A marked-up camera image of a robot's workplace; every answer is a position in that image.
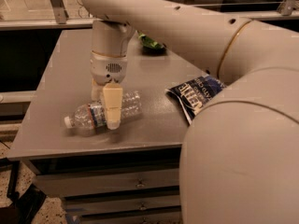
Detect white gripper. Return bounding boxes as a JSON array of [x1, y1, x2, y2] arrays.
[[91, 51, 127, 130]]

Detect clear plastic water bottle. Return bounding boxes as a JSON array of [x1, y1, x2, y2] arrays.
[[64, 91, 142, 130]]

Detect blue kettle chip bag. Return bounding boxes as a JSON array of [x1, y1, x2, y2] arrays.
[[166, 75, 226, 124]]

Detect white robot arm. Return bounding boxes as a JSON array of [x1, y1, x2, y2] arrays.
[[82, 0, 299, 224]]

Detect green chip bag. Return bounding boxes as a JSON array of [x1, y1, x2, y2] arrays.
[[137, 32, 164, 50]]

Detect grey drawer cabinet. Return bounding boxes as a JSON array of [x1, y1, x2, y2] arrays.
[[7, 23, 219, 224]]

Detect top grey drawer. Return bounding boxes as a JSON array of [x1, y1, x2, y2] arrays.
[[34, 168, 178, 197]]

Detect grey drawer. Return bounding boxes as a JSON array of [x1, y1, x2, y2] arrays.
[[64, 193, 180, 216], [79, 208, 181, 224], [34, 168, 178, 197]]

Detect middle grey drawer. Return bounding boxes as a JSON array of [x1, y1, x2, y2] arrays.
[[64, 193, 180, 216]]

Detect black stand on floor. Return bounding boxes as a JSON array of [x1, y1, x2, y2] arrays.
[[0, 140, 49, 224]]

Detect bottom grey drawer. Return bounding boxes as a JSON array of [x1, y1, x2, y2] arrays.
[[79, 208, 181, 224]]

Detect grey metal railing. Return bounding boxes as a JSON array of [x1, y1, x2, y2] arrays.
[[0, 0, 299, 30]]

